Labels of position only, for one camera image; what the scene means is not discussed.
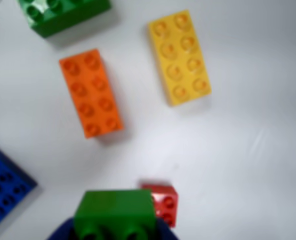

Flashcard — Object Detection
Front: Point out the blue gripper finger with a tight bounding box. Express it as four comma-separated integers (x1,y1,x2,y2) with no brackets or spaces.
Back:
154,216,180,240
46,216,76,240

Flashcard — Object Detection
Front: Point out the green 2x2 brick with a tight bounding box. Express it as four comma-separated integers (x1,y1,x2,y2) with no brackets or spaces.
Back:
73,189,156,240

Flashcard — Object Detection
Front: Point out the red 2x2 brick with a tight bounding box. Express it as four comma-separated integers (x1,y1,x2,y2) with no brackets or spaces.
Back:
139,183,179,229

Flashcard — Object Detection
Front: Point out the blue 8x8 studded baseplate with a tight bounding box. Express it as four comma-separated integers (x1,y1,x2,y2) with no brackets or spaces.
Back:
0,138,38,234

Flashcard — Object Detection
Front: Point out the orange 2x4 brick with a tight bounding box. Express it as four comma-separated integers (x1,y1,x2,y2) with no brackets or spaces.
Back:
58,48,125,139

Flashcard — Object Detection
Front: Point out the yellow 2x4 brick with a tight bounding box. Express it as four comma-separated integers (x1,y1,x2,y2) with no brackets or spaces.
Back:
147,9,212,108

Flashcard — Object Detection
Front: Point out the large green brick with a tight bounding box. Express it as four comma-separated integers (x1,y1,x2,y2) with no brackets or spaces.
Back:
17,0,112,39

